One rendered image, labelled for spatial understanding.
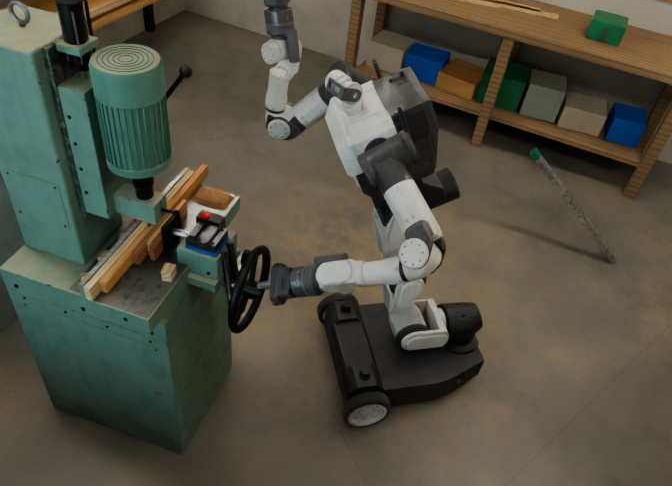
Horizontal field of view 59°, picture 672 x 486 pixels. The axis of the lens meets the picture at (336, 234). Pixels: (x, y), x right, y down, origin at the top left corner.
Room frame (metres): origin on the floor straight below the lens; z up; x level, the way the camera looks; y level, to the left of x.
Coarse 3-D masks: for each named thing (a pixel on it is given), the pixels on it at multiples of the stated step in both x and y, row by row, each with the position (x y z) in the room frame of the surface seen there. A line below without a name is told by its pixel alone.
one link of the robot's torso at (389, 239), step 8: (376, 216) 1.64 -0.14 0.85; (392, 216) 1.51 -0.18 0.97; (376, 224) 1.60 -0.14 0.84; (392, 224) 1.49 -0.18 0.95; (376, 232) 1.61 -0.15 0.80; (384, 232) 1.56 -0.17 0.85; (392, 232) 1.49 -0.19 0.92; (400, 232) 1.50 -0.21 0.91; (384, 240) 1.50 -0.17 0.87; (392, 240) 1.49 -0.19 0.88; (400, 240) 1.50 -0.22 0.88; (384, 248) 1.50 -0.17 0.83; (392, 248) 1.50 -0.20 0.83; (384, 256) 1.51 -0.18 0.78; (392, 256) 1.54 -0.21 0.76; (424, 280) 1.56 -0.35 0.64; (392, 288) 1.53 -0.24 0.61
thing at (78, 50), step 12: (60, 0) 1.33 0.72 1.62; (72, 0) 1.34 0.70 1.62; (60, 12) 1.32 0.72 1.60; (72, 12) 1.32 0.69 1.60; (60, 24) 1.32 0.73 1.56; (72, 24) 1.32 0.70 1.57; (84, 24) 1.35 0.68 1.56; (72, 36) 1.32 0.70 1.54; (84, 36) 1.34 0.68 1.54; (60, 48) 1.31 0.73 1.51; (72, 48) 1.30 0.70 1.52; (84, 48) 1.32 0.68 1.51; (72, 60) 1.32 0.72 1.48; (84, 60) 1.32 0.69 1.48
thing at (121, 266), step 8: (200, 168) 1.65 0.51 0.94; (192, 176) 1.60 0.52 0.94; (200, 176) 1.62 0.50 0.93; (192, 184) 1.56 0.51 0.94; (184, 192) 1.51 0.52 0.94; (192, 192) 1.56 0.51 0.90; (176, 200) 1.46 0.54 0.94; (168, 208) 1.42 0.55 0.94; (136, 240) 1.25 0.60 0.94; (128, 248) 1.22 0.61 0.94; (128, 256) 1.18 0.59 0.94; (120, 264) 1.15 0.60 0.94; (128, 264) 1.18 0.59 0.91; (112, 272) 1.11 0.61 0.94; (120, 272) 1.14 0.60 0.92; (104, 280) 1.08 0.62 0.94; (112, 280) 1.10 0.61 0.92; (104, 288) 1.07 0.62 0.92
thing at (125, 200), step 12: (120, 192) 1.31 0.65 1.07; (132, 192) 1.32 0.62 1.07; (156, 192) 1.34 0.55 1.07; (120, 204) 1.29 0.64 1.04; (132, 204) 1.28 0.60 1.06; (144, 204) 1.28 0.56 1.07; (156, 204) 1.28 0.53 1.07; (132, 216) 1.29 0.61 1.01; (144, 216) 1.28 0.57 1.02; (156, 216) 1.28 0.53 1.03
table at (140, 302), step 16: (192, 208) 1.48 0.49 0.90; (208, 208) 1.49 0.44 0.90; (192, 224) 1.40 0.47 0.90; (176, 240) 1.32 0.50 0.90; (160, 256) 1.24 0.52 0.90; (176, 256) 1.25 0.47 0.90; (128, 272) 1.16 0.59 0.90; (144, 272) 1.17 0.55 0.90; (160, 272) 1.18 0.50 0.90; (112, 288) 1.09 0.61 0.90; (128, 288) 1.10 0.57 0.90; (144, 288) 1.11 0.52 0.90; (160, 288) 1.11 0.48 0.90; (176, 288) 1.14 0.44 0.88; (208, 288) 1.18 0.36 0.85; (96, 304) 1.03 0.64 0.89; (112, 304) 1.03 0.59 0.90; (128, 304) 1.04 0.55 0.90; (144, 304) 1.05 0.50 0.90; (160, 304) 1.06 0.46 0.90; (128, 320) 1.01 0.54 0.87; (144, 320) 1.00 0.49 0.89
